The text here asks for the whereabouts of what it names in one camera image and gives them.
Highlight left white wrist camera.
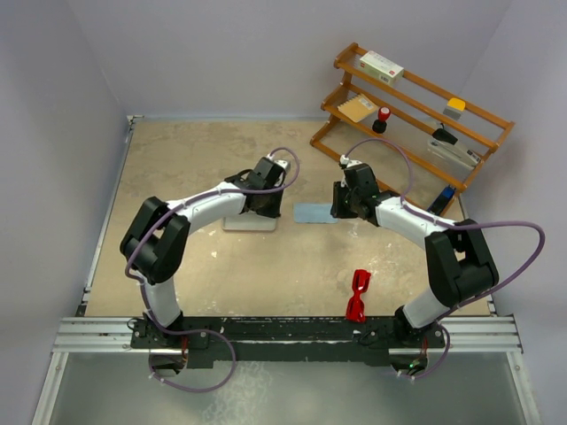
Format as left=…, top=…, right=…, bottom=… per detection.
left=268, top=157, right=291, bottom=174

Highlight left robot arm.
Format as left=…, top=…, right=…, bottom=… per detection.
left=120, top=156, right=291, bottom=347

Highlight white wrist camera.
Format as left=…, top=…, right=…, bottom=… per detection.
left=268, top=157, right=291, bottom=174
left=338, top=155, right=361, bottom=170

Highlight wooden three-tier shelf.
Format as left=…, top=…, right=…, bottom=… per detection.
left=310, top=42, right=515, bottom=215

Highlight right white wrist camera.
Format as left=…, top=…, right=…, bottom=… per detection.
left=338, top=155, right=361, bottom=170

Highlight red black stamp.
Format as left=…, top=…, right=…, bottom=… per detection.
left=372, top=106, right=391, bottom=134

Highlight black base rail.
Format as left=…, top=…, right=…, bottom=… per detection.
left=128, top=316, right=446, bottom=369

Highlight yellow grey sponge block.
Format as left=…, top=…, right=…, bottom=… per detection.
left=443, top=97, right=466, bottom=121

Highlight brown envelope packet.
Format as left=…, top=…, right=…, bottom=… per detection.
left=338, top=94, right=378, bottom=122

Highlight blue stapler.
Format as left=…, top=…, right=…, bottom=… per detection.
left=426, top=185, right=456, bottom=218

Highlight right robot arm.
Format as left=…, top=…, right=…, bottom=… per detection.
left=330, top=156, right=499, bottom=346

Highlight black stapler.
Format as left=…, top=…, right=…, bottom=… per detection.
left=432, top=127, right=458, bottom=145

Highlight red sunglasses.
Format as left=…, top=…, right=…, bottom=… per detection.
left=346, top=269, right=371, bottom=323

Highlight aluminium frame rail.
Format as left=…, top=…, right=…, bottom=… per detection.
left=441, top=316, right=523, bottom=353

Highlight blue cleaning cloth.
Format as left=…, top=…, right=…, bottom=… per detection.
left=293, top=203, right=338, bottom=224

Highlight pink glasses case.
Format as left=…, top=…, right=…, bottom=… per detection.
left=221, top=213, right=277, bottom=232

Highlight white green box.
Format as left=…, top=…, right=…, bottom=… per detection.
left=359, top=50, right=405, bottom=86

